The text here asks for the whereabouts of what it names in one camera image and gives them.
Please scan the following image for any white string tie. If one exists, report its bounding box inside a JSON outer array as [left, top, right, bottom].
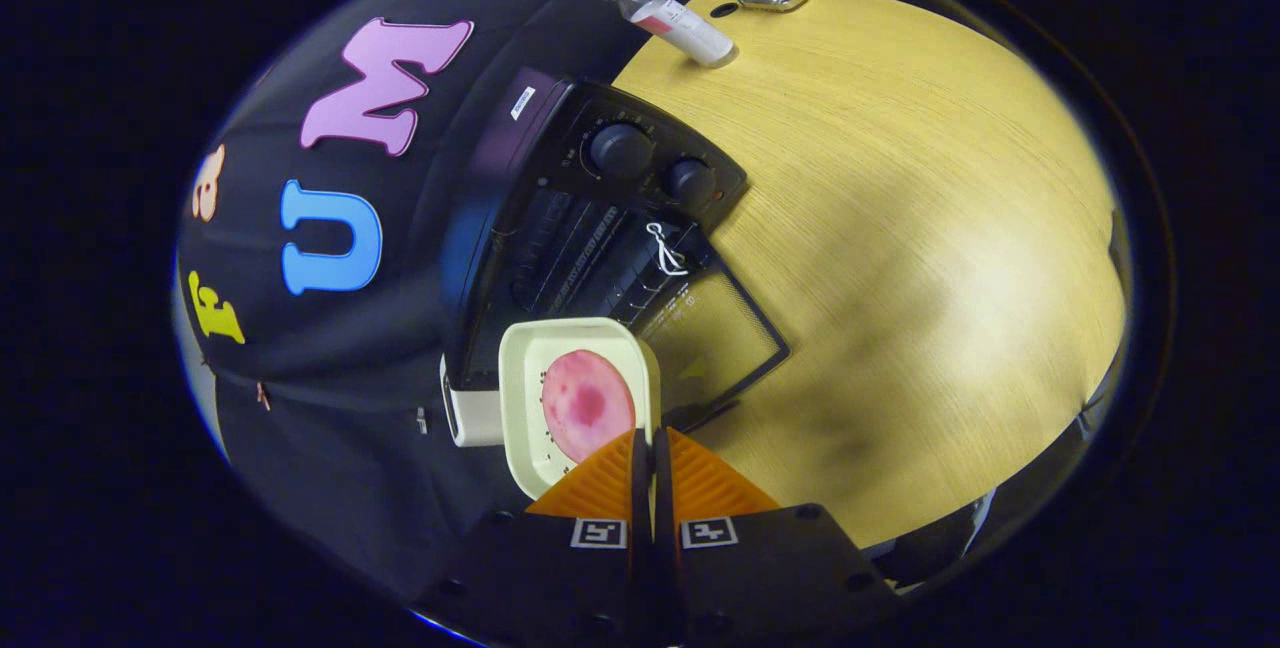
[[645, 221, 691, 277]]

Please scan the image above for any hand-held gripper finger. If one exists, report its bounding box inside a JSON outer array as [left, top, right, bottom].
[[415, 428, 658, 648], [655, 426, 901, 648]]

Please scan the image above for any pink ham slice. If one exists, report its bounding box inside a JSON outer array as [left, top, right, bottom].
[[540, 349, 637, 464]]

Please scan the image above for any black toaster oven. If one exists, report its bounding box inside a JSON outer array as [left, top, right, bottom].
[[440, 68, 791, 434]]

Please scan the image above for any cream square plate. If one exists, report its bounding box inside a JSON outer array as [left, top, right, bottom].
[[498, 317, 662, 500]]

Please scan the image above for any black backdrop cloth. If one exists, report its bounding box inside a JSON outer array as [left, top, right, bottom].
[[175, 0, 721, 609]]

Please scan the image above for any white toaster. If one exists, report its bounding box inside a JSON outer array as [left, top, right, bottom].
[[440, 353, 506, 448]]

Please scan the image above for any clear bottle with pink label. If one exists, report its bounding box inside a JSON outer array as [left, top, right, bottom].
[[597, 0, 736, 68]]

